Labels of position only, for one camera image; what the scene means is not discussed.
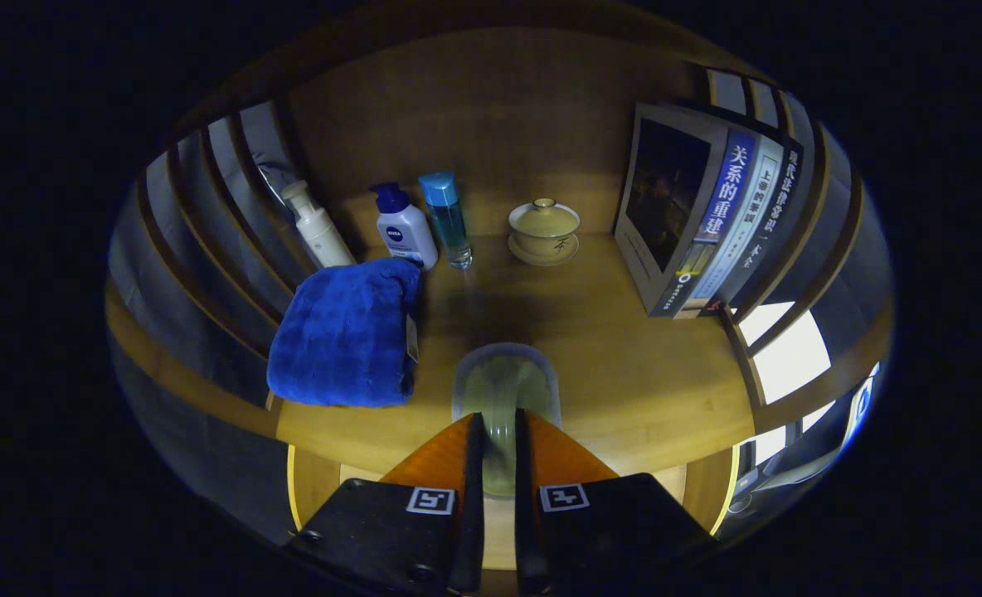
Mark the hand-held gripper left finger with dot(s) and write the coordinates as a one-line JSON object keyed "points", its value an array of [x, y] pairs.
{"points": [[474, 497]]}

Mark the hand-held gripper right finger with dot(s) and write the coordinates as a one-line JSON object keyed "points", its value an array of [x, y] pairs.
{"points": [[526, 497]]}

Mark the pale green scrubbing brush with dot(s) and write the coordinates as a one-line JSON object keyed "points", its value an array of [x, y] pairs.
{"points": [[503, 390]]}

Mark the wooden countertop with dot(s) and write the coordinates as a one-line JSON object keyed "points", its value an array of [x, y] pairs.
{"points": [[607, 373]]}

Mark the wooden cabinet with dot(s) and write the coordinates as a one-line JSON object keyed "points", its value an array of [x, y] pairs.
{"points": [[499, 108]]}

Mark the blue towel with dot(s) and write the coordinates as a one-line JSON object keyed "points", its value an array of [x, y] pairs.
{"points": [[342, 332]]}

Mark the yellow saucer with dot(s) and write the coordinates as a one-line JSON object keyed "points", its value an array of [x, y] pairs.
{"points": [[541, 259]]}

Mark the yellow lidded tea cup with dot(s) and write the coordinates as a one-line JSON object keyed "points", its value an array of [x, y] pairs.
{"points": [[543, 225]]}

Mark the white lotion bottle blue cap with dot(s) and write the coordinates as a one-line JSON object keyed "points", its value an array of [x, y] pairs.
{"points": [[404, 232]]}

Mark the clear blue bottle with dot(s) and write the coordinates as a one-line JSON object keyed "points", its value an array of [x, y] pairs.
{"points": [[449, 224]]}

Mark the white pump bottle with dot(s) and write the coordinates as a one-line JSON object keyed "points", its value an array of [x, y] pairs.
{"points": [[321, 236]]}

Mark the blue spine book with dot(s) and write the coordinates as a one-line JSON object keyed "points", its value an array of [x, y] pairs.
{"points": [[665, 207]]}

